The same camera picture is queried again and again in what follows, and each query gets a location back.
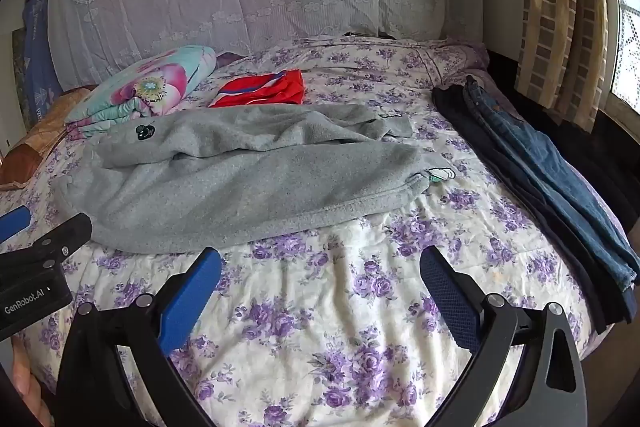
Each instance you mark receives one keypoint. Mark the purple floral bedsheet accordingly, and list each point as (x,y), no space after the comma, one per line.
(350,267)

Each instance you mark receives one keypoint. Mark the window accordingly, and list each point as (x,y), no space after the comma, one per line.
(627,57)

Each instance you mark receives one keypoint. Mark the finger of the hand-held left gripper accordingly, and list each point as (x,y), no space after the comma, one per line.
(14,224)
(65,234)

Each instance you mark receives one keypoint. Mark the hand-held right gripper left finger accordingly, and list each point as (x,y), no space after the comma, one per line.
(192,294)

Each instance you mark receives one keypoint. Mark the red striped shorts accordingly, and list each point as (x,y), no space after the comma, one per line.
(265,89)

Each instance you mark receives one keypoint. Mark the person's left hand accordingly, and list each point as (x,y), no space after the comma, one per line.
(30,382)

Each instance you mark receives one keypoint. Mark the teal pink floral quilt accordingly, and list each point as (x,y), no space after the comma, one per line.
(150,87)

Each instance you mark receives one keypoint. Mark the beige checked curtain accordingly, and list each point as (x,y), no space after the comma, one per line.
(560,7)

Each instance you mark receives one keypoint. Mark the orange brown pillow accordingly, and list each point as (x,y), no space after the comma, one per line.
(40,137)

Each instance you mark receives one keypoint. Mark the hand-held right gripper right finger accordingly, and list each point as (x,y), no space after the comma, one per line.
(447,302)

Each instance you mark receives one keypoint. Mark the blue jeans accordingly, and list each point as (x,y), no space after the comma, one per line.
(550,172)

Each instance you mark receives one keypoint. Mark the dark folded pants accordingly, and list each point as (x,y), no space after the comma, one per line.
(487,157)

